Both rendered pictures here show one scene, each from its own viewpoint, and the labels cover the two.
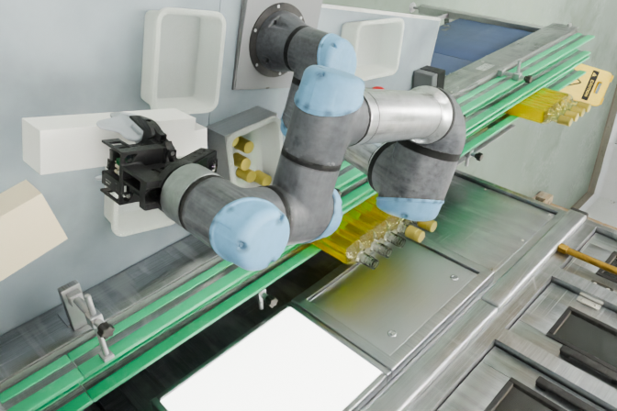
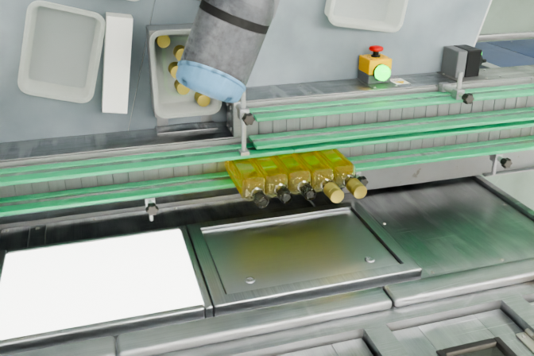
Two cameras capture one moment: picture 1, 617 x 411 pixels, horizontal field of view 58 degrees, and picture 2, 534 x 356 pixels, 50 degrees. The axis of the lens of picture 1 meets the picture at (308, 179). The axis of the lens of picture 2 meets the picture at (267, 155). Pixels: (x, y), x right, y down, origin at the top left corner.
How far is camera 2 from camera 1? 0.77 m
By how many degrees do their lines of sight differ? 25
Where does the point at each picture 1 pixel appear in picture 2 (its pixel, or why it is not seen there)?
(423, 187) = (201, 49)
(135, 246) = (56, 120)
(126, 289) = (25, 149)
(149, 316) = (23, 172)
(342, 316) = (219, 251)
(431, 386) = (247, 339)
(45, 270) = not seen: outside the picture
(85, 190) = (11, 46)
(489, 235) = (464, 244)
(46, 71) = not seen: outside the picture
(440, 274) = (357, 253)
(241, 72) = not seen: outside the picture
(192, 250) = (104, 141)
